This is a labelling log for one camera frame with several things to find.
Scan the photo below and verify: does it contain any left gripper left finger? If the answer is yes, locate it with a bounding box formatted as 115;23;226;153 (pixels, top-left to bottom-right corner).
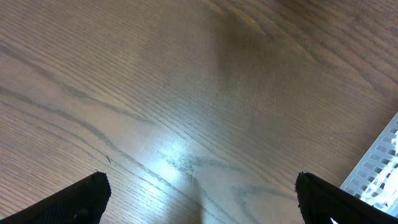
1;172;111;224

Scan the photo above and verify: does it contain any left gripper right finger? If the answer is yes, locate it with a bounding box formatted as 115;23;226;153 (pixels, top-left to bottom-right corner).
295;172;397;224

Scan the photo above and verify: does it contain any clear mesh plastic basket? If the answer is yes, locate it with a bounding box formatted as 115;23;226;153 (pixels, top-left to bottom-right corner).
340;115;397;217

